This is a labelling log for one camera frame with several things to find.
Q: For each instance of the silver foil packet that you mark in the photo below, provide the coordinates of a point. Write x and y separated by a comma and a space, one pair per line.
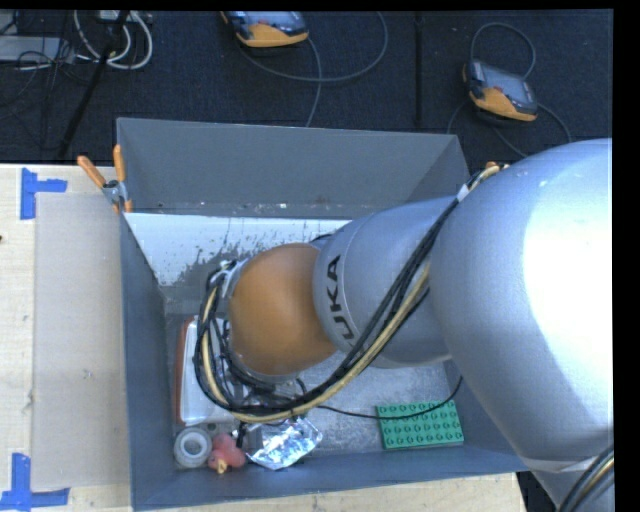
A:
290, 442

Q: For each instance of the white and orange box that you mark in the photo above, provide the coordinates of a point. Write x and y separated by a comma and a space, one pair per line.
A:
192, 395

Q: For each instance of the red toy duck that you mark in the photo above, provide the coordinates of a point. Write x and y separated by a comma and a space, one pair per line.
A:
226, 452

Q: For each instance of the green studded flat block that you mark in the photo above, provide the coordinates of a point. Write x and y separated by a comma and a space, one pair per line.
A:
420, 425

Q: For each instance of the pale flat board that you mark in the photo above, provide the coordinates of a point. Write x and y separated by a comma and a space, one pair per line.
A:
75, 325

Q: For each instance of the grey metal bin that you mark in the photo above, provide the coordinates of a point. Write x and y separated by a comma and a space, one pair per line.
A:
280, 170

